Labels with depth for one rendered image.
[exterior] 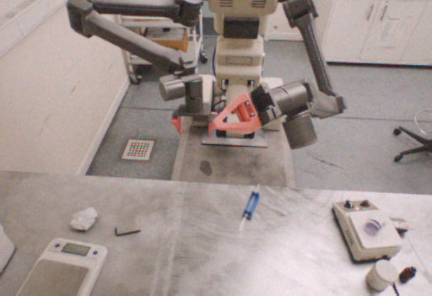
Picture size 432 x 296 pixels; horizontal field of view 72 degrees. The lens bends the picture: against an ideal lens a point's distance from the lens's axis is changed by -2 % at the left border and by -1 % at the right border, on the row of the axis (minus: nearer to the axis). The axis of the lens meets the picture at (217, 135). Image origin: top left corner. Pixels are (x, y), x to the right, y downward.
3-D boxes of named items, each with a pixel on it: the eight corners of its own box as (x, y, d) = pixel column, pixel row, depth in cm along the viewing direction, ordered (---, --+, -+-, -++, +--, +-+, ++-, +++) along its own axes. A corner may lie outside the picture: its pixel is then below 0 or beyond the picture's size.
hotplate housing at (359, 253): (330, 206, 105) (337, 193, 99) (365, 203, 106) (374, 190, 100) (356, 269, 89) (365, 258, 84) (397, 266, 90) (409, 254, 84)
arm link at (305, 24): (321, 119, 110) (350, 110, 105) (315, 121, 98) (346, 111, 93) (286, 5, 112) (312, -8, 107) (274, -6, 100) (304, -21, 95)
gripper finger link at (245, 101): (210, 150, 54) (250, 134, 58) (229, 139, 48) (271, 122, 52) (195, 116, 54) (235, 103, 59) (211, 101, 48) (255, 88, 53)
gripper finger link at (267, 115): (216, 147, 52) (256, 130, 56) (236, 135, 45) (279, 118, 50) (200, 111, 52) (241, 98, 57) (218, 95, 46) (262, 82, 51)
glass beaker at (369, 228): (372, 220, 92) (382, 206, 86) (383, 236, 88) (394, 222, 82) (355, 224, 91) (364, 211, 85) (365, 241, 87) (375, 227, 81)
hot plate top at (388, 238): (347, 213, 94) (348, 212, 93) (383, 210, 95) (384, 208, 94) (363, 250, 85) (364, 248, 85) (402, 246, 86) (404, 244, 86)
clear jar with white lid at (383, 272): (389, 278, 87) (401, 267, 82) (384, 296, 84) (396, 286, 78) (369, 266, 90) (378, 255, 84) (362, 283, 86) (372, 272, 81)
